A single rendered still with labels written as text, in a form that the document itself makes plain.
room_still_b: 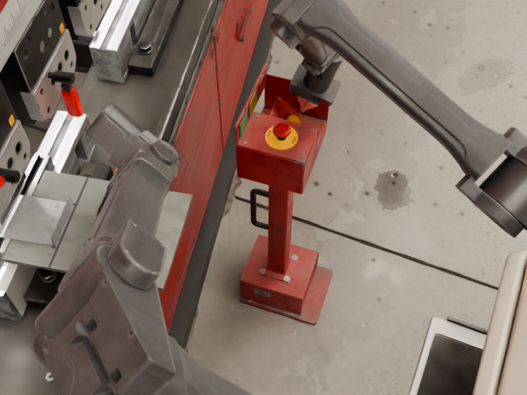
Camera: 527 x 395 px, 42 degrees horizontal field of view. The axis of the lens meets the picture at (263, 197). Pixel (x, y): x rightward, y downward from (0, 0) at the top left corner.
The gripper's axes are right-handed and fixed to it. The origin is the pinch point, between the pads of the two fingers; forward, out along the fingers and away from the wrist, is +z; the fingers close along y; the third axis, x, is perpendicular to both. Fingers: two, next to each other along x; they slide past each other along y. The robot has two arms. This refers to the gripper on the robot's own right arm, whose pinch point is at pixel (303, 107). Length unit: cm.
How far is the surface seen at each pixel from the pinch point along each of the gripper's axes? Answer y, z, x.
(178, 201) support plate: 13, -19, 47
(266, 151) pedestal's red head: 3.5, 0.7, 15.1
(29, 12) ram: 43, -41, 41
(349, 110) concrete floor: -18, 76, -73
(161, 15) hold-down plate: 38.0, -3.1, -4.4
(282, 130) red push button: 2.2, -2.7, 10.6
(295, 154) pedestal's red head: -2.4, -0.8, 13.5
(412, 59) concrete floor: -33, 72, -109
